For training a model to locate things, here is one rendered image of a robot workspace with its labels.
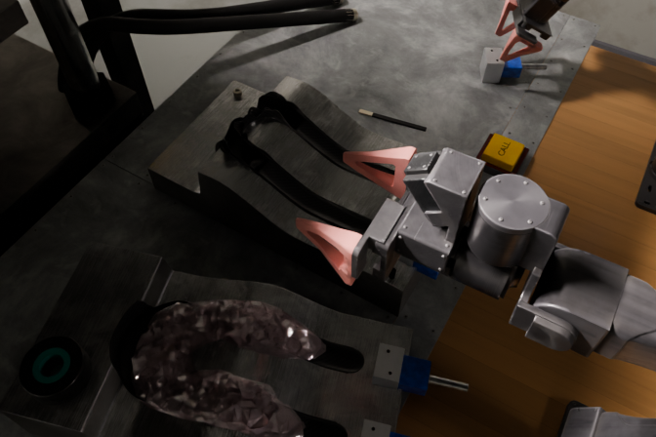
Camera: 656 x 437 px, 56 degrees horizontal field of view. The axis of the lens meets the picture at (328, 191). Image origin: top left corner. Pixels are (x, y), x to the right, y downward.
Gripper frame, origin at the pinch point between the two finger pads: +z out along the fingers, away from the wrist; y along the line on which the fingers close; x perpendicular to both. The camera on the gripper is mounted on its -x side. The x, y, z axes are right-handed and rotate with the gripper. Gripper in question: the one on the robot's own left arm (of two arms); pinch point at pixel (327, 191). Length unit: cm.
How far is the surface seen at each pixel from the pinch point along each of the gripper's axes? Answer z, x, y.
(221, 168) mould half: 27.3, 25.9, -12.6
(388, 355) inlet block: -9.1, 31.8, 0.2
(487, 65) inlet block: 1, 35, -66
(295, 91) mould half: 26.0, 25.9, -33.4
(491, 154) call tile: -8, 36, -45
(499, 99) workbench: -4, 40, -63
